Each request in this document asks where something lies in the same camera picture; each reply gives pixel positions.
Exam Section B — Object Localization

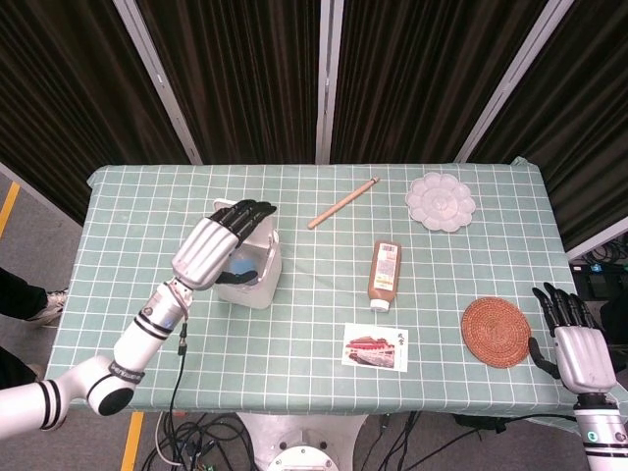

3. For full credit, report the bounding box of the dark brown curtain panel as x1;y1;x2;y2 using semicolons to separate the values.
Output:
135;0;326;166
468;0;628;252
0;0;193;228
331;0;551;166

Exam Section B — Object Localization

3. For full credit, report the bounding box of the grey metal frame pole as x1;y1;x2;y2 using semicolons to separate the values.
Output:
454;0;576;164
113;0;203;166
313;0;345;166

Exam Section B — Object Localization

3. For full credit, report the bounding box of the round woven rattan coaster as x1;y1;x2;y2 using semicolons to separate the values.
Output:
460;296;533;368

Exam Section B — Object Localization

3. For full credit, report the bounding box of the green white checked tablecloth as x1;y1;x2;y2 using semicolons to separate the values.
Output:
44;155;585;436

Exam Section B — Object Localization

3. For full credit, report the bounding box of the white plastic container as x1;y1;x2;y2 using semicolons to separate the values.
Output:
211;197;285;310

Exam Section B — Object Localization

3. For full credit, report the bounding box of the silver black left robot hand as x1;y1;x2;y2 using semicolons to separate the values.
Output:
170;198;278;290

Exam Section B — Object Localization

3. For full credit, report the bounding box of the black trouser leg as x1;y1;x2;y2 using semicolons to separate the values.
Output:
0;267;49;321

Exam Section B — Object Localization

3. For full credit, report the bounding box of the wooden stick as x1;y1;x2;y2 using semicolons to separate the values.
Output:
307;177;381;231

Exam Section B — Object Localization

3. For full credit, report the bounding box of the black power adapter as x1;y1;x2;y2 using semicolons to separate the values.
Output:
450;413;507;434

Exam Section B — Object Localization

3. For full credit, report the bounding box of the white floor cable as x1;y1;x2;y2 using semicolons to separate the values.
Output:
154;410;183;466

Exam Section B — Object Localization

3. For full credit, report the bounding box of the palace photo postcard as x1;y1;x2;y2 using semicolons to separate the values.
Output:
340;322;410;374

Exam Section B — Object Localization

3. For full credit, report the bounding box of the white sneaker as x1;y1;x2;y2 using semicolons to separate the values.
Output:
26;288;69;329

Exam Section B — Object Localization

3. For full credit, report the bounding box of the white flower-shaped palette dish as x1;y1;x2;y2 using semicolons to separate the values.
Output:
404;171;476;233

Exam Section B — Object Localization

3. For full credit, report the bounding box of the black floor cable tangle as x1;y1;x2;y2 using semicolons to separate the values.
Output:
140;411;279;471

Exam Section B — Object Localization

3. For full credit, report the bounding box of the grey frame base rail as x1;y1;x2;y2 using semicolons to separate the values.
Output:
567;229;628;262

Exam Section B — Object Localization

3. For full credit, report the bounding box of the black electronics box with cables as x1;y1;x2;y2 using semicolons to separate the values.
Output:
571;243;628;301

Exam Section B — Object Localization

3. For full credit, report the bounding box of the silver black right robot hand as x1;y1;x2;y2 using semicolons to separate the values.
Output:
527;283;618;395

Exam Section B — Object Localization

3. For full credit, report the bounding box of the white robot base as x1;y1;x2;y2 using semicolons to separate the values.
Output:
235;411;368;471

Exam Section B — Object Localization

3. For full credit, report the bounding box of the black cable with connector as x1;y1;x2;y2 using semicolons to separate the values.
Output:
167;293;192;418

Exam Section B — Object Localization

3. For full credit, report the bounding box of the brown sauce bottle white cap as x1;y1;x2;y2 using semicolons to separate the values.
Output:
368;239;402;313

